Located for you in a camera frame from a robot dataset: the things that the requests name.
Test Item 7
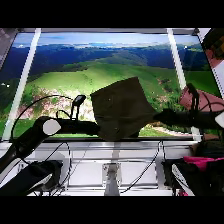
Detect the dark olive garment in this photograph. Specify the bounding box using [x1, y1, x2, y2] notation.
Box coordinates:
[89, 76, 158, 142]

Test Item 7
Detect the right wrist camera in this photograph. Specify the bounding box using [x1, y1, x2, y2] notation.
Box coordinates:
[185, 82, 202, 112]

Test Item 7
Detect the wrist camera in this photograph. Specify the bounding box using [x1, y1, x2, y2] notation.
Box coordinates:
[185, 82, 202, 112]
[69, 94, 88, 121]

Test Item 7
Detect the black cable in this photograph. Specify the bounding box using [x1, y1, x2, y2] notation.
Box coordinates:
[49, 141, 73, 197]
[9, 94, 75, 141]
[119, 140, 163, 195]

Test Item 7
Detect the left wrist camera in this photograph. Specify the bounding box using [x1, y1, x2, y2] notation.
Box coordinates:
[69, 94, 88, 121]

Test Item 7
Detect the dusty pink garment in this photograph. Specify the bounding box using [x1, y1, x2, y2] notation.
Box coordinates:
[179, 86, 224, 114]

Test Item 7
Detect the bright pink garment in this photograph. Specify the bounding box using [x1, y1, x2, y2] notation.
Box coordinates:
[182, 155, 222, 172]

